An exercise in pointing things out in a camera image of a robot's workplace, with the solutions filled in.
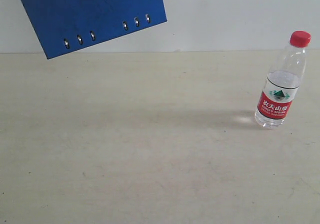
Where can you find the blue ring binder notebook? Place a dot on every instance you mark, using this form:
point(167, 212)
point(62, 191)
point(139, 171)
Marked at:
point(65, 26)

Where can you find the clear water bottle red label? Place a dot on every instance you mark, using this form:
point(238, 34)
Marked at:
point(282, 82)

